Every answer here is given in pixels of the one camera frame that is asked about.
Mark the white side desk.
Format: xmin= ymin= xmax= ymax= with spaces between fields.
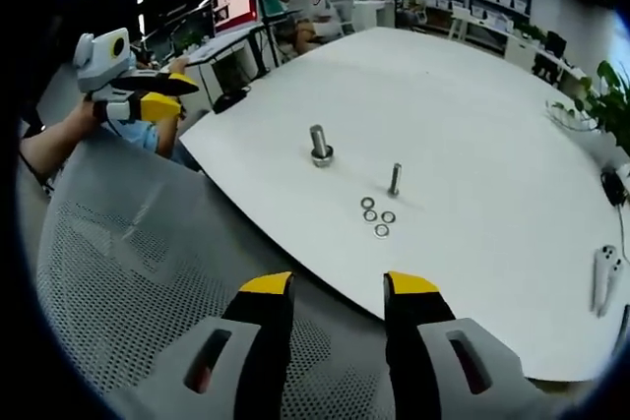
xmin=166 ymin=24 xmax=270 ymax=96

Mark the dark computer monitor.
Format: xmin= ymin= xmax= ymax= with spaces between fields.
xmin=169 ymin=4 xmax=218 ymax=53

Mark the large steel threaded stud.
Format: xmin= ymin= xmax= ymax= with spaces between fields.
xmin=308 ymin=123 xmax=337 ymax=169

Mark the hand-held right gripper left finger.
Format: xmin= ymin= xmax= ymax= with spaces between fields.
xmin=110 ymin=270 xmax=296 ymax=420

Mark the potted green plant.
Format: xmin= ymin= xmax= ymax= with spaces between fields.
xmin=546 ymin=59 xmax=630 ymax=151

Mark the white long workbench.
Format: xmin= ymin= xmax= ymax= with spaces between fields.
xmin=450 ymin=6 xmax=595 ymax=90

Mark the small steel threaded stud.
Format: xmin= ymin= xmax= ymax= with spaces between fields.
xmin=387 ymin=162 xmax=405 ymax=198

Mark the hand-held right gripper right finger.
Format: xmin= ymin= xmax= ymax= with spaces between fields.
xmin=383 ymin=270 xmax=557 ymax=420

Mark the black boxy device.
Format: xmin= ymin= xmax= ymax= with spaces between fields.
xmin=544 ymin=30 xmax=568 ymax=58

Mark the black power adapter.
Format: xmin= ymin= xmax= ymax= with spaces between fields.
xmin=599 ymin=166 xmax=627 ymax=207

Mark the black computer mouse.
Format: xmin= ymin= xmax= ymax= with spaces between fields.
xmin=212 ymin=90 xmax=251 ymax=114

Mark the white low cabinet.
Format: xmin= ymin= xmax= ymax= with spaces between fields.
xmin=351 ymin=0 xmax=396 ymax=31

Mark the grey mesh office chair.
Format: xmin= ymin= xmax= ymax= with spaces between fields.
xmin=34 ymin=137 xmax=395 ymax=420

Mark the person's left hand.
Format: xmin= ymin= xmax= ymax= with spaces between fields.
xmin=70 ymin=93 xmax=109 ymax=135

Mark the white handheld controller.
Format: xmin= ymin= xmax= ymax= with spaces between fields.
xmin=593 ymin=244 xmax=616 ymax=314
xmin=603 ymin=260 xmax=625 ymax=318

